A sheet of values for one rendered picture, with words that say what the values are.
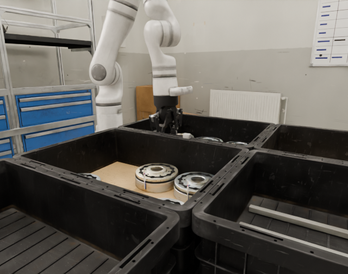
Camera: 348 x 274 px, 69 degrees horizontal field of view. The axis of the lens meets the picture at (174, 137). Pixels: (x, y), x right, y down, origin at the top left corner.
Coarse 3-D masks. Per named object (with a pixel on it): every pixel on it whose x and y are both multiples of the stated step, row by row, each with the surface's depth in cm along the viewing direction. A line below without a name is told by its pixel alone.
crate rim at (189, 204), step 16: (112, 128) 73; (64, 144) 60; (208, 144) 59; (224, 144) 58; (32, 160) 48; (80, 176) 42; (224, 176) 42; (128, 192) 36; (176, 208) 32; (192, 208) 32
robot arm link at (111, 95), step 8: (120, 72) 91; (120, 80) 93; (104, 88) 94; (112, 88) 93; (120, 88) 93; (104, 96) 90; (112, 96) 90; (120, 96) 92; (96, 104) 90; (104, 104) 89; (112, 104) 89; (120, 104) 93
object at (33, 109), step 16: (16, 96) 207; (32, 96) 216; (48, 96) 226; (64, 96) 238; (80, 96) 253; (32, 112) 218; (48, 112) 230; (64, 112) 242; (80, 112) 256; (64, 128) 243; (80, 128) 258; (32, 144) 222; (48, 144) 234
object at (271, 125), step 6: (186, 114) 95; (144, 120) 85; (228, 120) 87; (234, 120) 86; (240, 120) 85; (246, 120) 84; (120, 126) 76; (126, 126) 77; (270, 126) 76; (150, 132) 69; (156, 132) 69; (264, 132) 69; (192, 138) 63; (198, 138) 63; (258, 138) 63; (228, 144) 58; (234, 144) 58; (252, 144) 58
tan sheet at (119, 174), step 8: (104, 168) 71; (112, 168) 71; (120, 168) 71; (128, 168) 71; (136, 168) 71; (104, 176) 65; (112, 176) 65; (120, 176) 65; (128, 176) 65; (120, 184) 61; (128, 184) 61; (144, 192) 57; (152, 192) 57; (160, 192) 57; (168, 192) 57
